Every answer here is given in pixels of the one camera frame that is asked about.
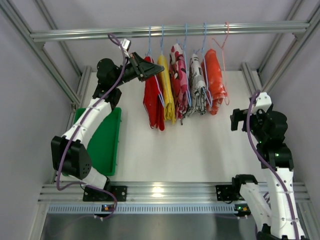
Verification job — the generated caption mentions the red trousers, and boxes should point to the red trousers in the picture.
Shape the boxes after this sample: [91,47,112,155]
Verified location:
[142,55,166,132]

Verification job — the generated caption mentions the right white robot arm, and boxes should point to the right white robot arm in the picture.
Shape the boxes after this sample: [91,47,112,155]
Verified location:
[230,90,308,240]

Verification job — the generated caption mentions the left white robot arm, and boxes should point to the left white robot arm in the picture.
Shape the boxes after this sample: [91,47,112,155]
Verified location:
[51,52,165,195]

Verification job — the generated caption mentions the yellow trousers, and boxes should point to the yellow trousers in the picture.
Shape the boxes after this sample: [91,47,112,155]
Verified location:
[157,54,176,125]

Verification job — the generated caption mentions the pink floral trousers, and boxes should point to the pink floral trousers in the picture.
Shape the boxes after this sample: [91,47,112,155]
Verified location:
[169,43,189,121]

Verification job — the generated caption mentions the orange trousers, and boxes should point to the orange trousers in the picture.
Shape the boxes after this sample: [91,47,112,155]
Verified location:
[201,48,227,116]

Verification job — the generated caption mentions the newspaper print trousers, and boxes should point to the newspaper print trousers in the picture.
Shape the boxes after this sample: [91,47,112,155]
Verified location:
[187,53,206,117]

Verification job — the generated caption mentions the green plastic tray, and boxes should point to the green plastic tray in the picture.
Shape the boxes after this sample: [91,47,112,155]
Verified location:
[61,107,122,178]

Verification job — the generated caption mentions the pink wire hanger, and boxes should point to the pink wire hanger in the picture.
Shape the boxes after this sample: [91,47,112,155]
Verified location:
[212,21,230,106]

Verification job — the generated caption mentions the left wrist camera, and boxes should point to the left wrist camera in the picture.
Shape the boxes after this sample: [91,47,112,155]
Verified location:
[121,38,131,58]

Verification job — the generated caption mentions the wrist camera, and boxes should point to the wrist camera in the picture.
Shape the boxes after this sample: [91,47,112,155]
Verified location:
[255,92,272,112]
[121,38,131,58]

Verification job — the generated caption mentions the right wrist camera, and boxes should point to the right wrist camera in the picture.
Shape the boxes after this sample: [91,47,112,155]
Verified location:
[255,92,272,112]

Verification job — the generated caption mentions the aluminium hanging rail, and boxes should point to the aluminium hanging rail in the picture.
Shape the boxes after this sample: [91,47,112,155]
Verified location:
[30,20,311,43]

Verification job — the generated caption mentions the right aluminium frame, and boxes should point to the right aluminium frame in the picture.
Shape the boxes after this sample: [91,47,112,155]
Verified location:
[240,0,320,94]

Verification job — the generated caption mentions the aluminium frame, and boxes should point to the aluminium frame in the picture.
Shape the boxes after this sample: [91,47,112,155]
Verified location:
[0,0,92,128]
[240,0,320,94]

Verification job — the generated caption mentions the left aluminium frame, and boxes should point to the left aluminium frame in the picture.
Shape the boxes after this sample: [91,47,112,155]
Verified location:
[0,0,92,128]

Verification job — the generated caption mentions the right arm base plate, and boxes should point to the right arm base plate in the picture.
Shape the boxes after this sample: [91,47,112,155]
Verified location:
[215,184,244,203]

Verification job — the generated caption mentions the front aluminium rail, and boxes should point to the front aluminium rail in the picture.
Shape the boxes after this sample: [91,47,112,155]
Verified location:
[37,181,311,204]

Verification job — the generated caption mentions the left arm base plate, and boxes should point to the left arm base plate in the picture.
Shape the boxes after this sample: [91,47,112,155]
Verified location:
[82,185,127,202]

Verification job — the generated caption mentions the slotted cable duct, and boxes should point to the slotted cable duct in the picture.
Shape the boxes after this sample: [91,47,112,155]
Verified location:
[47,202,249,214]

